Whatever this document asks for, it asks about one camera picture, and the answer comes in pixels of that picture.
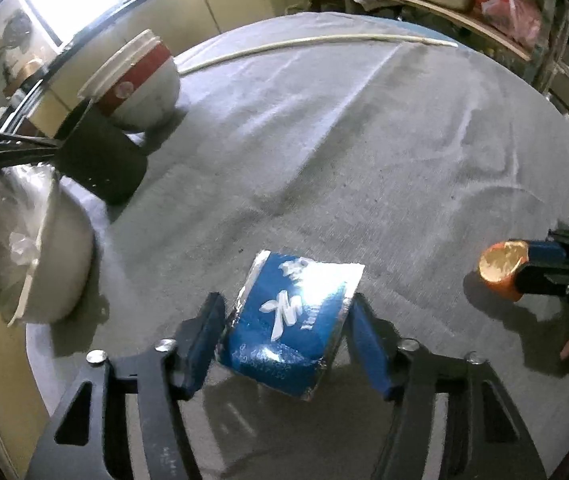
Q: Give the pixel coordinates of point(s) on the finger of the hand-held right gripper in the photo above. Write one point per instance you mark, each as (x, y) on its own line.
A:
(539, 282)
(547, 252)

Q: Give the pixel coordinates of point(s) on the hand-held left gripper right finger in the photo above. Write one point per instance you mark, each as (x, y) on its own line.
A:
(372, 350)

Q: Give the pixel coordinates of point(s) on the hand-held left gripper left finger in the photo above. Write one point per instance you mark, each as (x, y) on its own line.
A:
(204, 345)

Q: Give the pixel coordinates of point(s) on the small orange cup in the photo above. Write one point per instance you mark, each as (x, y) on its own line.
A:
(502, 265)

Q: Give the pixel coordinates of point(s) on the blue foil snack packet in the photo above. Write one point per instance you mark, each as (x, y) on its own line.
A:
(284, 330)

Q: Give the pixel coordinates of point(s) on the white basin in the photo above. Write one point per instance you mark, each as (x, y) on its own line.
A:
(62, 260)

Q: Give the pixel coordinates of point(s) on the grey tablecloth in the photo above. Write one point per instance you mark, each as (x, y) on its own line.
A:
(339, 160)

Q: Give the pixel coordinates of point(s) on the black utensil holder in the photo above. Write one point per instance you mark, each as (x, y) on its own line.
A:
(99, 160)

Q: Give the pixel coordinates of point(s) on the pink red plastic bag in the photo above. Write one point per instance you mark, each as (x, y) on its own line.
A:
(512, 10)

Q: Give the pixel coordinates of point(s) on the red white noodle bowl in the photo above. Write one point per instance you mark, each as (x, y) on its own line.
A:
(139, 85)

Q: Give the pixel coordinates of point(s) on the bundle of dark chopsticks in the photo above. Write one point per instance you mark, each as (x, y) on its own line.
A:
(9, 140)

